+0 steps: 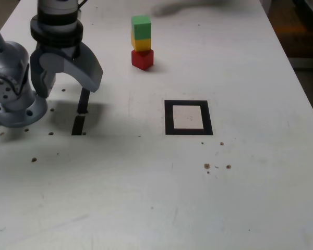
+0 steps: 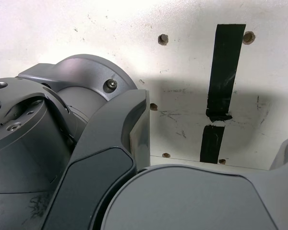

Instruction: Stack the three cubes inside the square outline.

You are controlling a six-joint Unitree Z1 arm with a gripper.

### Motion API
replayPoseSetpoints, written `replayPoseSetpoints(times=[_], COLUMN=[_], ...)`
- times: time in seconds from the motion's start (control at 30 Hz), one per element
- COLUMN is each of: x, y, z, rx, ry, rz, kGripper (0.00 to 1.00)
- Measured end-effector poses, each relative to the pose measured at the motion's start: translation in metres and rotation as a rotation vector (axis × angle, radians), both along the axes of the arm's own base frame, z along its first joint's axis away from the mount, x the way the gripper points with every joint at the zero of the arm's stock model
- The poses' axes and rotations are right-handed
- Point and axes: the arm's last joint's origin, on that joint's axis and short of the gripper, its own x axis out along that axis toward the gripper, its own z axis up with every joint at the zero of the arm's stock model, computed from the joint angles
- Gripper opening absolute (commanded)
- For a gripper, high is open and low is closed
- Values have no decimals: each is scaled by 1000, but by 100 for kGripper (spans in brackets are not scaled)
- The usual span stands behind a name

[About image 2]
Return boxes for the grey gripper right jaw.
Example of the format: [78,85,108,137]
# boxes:
[96,128,288,230]

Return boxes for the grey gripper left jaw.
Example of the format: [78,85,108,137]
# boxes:
[42,89,151,230]

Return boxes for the black tape strip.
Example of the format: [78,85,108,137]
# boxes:
[199,23,247,165]

